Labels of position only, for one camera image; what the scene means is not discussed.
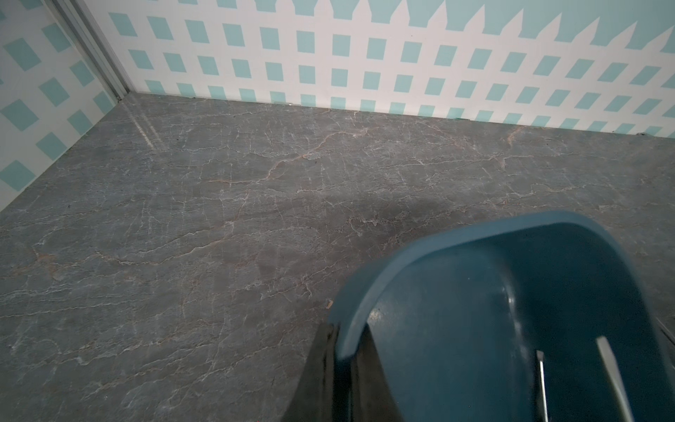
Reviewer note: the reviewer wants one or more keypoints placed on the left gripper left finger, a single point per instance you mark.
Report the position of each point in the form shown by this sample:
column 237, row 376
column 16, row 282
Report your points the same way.
column 314, row 395

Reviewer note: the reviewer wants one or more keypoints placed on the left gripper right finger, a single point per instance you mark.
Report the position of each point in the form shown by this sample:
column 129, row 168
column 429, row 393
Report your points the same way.
column 372, row 399

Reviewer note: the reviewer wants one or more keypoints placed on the teal plastic storage box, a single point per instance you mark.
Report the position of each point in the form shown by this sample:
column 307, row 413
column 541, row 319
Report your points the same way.
column 457, row 317

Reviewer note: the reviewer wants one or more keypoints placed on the screwdriver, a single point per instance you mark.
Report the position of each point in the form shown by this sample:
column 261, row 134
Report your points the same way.
column 541, row 401
column 615, row 378

